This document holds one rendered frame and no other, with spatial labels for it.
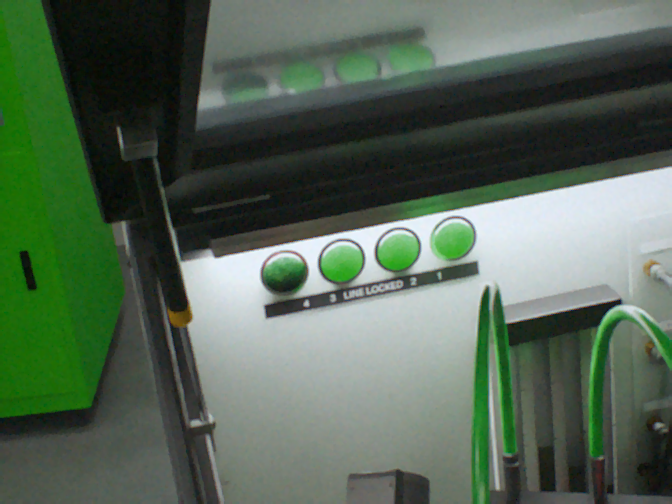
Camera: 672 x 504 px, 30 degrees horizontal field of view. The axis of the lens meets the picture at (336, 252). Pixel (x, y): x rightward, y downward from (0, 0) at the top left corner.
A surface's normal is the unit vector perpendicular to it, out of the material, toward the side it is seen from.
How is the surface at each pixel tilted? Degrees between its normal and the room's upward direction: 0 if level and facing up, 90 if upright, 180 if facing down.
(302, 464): 90
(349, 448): 90
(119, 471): 0
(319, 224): 90
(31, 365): 90
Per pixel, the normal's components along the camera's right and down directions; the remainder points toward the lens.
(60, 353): 0.03, 0.40
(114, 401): -0.11, -0.91
